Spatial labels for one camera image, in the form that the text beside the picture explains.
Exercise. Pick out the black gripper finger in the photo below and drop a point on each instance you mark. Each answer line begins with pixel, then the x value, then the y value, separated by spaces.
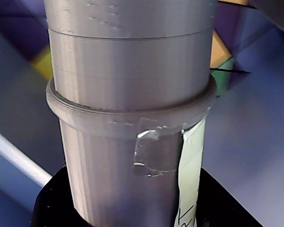
pixel 222 203
pixel 54 203

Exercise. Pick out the grey salt shaker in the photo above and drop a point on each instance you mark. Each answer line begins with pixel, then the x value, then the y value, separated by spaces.
pixel 123 71

